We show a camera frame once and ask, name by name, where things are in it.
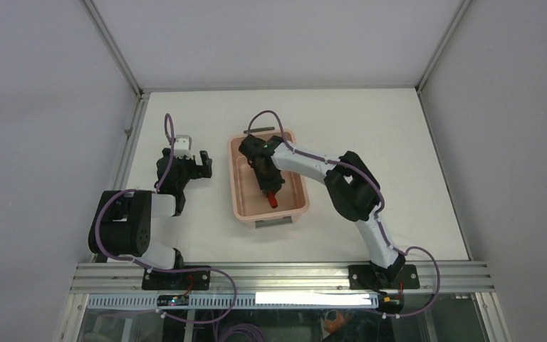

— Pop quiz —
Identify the red handled screwdriver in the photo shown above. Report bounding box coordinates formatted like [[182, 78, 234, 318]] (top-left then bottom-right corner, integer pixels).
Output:
[[266, 191, 278, 209]]

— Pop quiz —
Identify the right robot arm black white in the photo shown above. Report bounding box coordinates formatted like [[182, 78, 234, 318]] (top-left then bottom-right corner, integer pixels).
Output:
[[239, 134, 405, 289]]

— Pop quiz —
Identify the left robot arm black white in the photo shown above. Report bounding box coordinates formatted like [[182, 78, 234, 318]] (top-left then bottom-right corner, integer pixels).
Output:
[[88, 147, 212, 289]]

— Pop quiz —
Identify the pink plastic bin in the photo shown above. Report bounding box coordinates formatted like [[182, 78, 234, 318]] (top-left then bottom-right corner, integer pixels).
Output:
[[228, 134, 310, 229]]

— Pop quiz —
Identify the orange object below table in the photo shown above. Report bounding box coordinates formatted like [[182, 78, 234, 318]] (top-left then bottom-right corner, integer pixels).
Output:
[[321, 309, 352, 334]]

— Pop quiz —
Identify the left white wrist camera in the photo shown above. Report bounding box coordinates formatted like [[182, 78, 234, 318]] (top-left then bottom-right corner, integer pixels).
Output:
[[172, 135, 193, 159]]

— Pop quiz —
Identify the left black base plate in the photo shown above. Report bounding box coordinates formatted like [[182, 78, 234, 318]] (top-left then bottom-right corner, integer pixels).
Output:
[[141, 266, 211, 291]]

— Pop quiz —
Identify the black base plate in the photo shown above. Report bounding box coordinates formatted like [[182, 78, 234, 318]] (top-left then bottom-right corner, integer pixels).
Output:
[[141, 266, 211, 291], [348, 264, 420, 291]]

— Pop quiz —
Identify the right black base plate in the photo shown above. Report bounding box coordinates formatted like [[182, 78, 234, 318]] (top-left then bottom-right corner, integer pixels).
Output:
[[348, 264, 420, 291]]

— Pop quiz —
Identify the white slotted cable duct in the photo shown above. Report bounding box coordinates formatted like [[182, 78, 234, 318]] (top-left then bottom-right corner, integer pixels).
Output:
[[87, 291, 379, 311]]

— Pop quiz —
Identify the aluminium front rail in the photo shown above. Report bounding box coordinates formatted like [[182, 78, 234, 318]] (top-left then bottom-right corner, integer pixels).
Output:
[[70, 261, 495, 294]]

